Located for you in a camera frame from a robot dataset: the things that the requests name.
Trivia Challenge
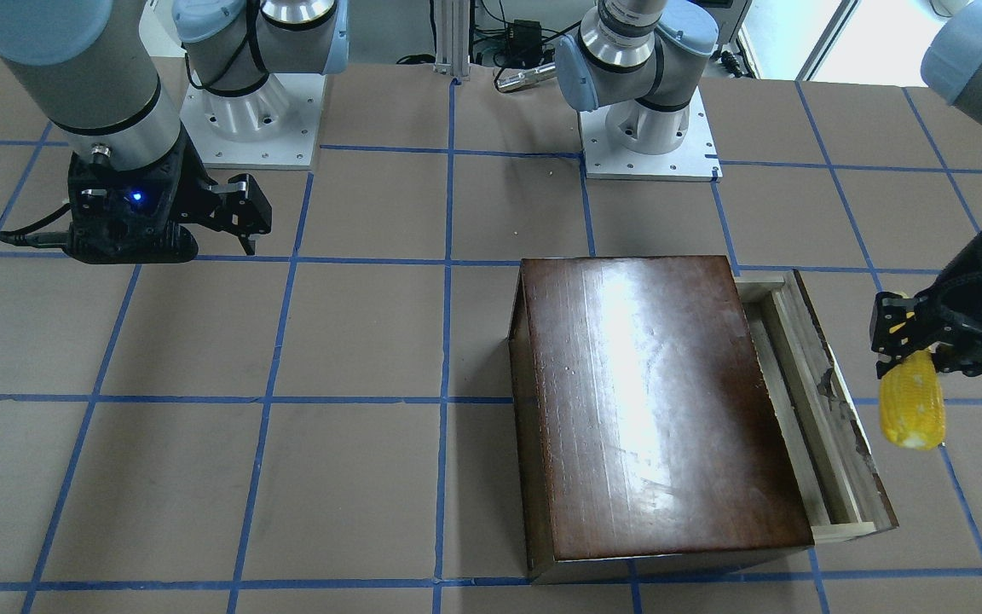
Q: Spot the black cable hub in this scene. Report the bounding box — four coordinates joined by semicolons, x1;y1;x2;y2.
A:
505;19;543;57

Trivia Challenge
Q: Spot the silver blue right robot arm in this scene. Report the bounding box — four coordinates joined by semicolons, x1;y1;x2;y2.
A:
0;1;349;264

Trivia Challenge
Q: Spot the aluminium frame post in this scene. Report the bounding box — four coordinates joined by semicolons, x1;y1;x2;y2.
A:
431;1;474;84

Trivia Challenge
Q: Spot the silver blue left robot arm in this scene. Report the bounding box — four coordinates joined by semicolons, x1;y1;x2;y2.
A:
575;1;982;390

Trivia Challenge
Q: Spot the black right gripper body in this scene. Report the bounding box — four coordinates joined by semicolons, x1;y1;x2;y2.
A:
163;136;273;237

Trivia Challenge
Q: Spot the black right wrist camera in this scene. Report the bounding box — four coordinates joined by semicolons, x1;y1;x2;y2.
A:
61;153;199;264

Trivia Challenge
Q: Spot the wooden drawer with white handle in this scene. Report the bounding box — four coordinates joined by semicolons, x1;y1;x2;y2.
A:
734;269;899;545

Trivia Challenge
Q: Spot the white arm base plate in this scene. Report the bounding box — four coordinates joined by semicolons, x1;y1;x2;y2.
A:
181;73;327;171
578;89;724;182

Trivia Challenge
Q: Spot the dark brown wooden cabinet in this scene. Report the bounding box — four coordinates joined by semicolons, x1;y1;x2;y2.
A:
508;255;814;584

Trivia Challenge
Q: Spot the yellow corn cob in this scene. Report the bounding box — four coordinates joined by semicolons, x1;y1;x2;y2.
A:
878;347;947;450

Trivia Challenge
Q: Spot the silver metal cylinder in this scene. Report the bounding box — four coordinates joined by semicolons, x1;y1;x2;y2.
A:
494;62;557;94

